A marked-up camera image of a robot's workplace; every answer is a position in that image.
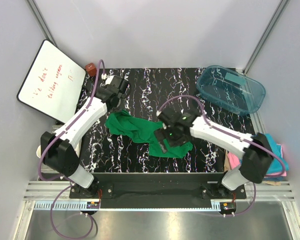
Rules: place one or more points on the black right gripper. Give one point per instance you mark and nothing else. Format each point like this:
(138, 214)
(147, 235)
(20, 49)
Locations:
(162, 133)

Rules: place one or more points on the green t-shirt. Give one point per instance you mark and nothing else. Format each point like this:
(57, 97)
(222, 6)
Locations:
(142, 131)

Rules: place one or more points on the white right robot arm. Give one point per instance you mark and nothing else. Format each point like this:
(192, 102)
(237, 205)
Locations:
(254, 151)

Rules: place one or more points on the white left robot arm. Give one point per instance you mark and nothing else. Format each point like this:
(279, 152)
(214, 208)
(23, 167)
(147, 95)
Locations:
(58, 148)

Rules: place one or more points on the small red-brown box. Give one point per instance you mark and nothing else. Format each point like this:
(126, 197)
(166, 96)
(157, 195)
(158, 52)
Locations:
(91, 69)

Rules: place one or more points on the white whiteboard with red writing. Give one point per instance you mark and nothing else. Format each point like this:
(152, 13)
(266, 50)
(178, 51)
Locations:
(53, 83)

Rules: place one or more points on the folded tan t-shirt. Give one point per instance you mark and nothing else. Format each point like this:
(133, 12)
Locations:
(270, 181)

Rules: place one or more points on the folded pink t-shirt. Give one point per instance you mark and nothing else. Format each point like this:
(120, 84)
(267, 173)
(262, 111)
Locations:
(234, 161)

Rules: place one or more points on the clear blue plastic bin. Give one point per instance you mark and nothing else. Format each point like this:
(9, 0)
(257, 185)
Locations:
(230, 90)

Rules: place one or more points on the yellow-green mug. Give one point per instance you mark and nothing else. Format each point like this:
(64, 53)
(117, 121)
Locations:
(39, 152)

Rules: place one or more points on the folded blue t-shirt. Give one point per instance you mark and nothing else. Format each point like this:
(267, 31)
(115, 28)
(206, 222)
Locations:
(275, 167)

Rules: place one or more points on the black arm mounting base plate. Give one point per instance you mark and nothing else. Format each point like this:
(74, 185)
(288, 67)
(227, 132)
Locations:
(156, 203)

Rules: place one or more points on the aluminium frame rail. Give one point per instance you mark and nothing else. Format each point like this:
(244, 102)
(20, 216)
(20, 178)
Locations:
(39, 190)

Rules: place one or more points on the white slotted cable duct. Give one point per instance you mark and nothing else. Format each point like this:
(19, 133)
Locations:
(67, 205)

